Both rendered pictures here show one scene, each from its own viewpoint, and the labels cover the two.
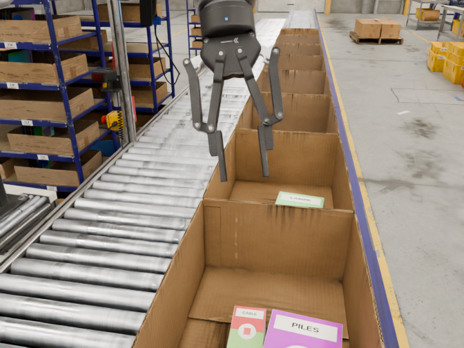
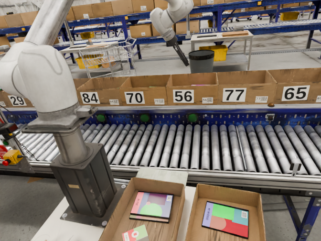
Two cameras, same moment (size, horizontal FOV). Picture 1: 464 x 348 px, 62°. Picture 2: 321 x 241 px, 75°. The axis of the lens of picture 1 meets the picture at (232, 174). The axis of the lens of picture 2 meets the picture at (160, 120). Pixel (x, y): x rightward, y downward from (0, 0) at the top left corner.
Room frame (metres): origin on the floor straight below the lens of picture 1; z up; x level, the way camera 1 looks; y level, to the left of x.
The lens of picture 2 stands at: (0.60, 1.58, 1.64)
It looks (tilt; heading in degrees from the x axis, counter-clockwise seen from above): 30 degrees down; 275
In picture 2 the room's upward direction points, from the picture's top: 7 degrees counter-clockwise
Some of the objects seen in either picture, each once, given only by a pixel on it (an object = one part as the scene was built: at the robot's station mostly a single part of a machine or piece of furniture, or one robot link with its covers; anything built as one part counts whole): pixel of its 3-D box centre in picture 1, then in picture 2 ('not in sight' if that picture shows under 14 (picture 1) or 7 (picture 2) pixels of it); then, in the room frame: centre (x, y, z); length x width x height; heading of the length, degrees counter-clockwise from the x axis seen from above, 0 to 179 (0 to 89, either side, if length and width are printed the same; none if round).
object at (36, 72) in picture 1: (39, 65); not in sight; (2.16, 1.05, 0.99); 0.40 x 0.30 x 0.10; 77
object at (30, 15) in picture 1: (14, 22); not in sight; (2.18, 1.14, 1.21); 0.19 x 0.13 x 0.14; 170
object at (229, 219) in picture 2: not in sight; (225, 218); (0.41, 0.99, 0.76); 0.19 x 0.14 x 0.02; 160
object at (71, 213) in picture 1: (137, 221); (118, 143); (1.04, 0.31, 0.72); 0.52 x 0.05 x 0.05; 80
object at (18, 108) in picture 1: (47, 101); not in sight; (2.16, 1.05, 0.79); 0.40 x 0.30 x 0.10; 81
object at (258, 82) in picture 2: not in sight; (242, 87); (0.05, 0.02, 0.96); 0.39 x 0.29 x 0.17; 170
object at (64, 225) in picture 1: (129, 233); (126, 143); (0.98, 0.32, 0.72); 0.52 x 0.05 x 0.05; 80
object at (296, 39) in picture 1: (297, 51); not in sight; (2.75, -0.45, 0.96); 0.39 x 0.29 x 0.17; 170
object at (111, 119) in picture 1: (112, 123); (16, 158); (1.66, 0.54, 0.84); 0.15 x 0.09 x 0.07; 170
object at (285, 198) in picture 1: (295, 224); not in sight; (0.75, -0.15, 0.92); 0.16 x 0.11 x 0.07; 163
